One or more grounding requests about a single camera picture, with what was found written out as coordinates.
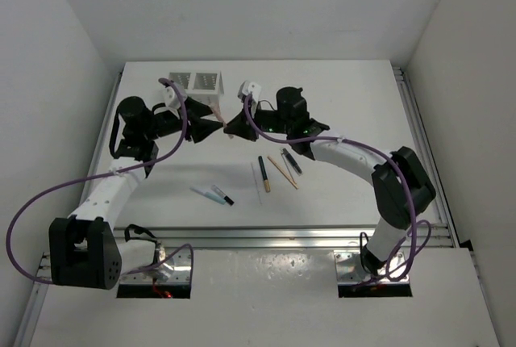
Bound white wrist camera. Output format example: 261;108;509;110
161;82;188;111
237;81;262;102

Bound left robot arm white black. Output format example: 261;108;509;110
48;96;223;290

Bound gold slim makeup pen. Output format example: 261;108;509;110
267;155;299;190

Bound white two-slot organizer box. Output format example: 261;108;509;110
169;71;224;106

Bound black clear-capped makeup stick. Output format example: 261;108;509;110
282;148;302;175

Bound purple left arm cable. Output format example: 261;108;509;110
4;77;194;286

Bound thin white eyeliner pencil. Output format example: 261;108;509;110
251;162;263;206

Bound aluminium right side rail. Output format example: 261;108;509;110
393;67;460;247

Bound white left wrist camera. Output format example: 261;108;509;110
161;82;188;111

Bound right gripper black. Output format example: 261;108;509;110
225;100;293;142

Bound aluminium front rail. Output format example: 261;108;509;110
108;224;456;249

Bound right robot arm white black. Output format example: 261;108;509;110
224;81;436;276

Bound aluminium rail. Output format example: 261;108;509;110
393;67;460;247
108;224;456;249

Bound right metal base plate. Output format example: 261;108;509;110
333;249;410;286

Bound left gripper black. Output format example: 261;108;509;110
143;96;222;143

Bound metal base plate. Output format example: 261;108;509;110
333;249;410;286
119;247;192;287

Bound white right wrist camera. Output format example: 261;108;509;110
237;81;262;102

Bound white light-blue makeup pen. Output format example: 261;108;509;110
189;186;226;205

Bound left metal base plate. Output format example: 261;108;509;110
119;247;192;287

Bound silver black-capped makeup pen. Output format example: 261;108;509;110
211;185;235;206

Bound dark green gold makeup pen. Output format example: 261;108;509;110
258;156;271;193

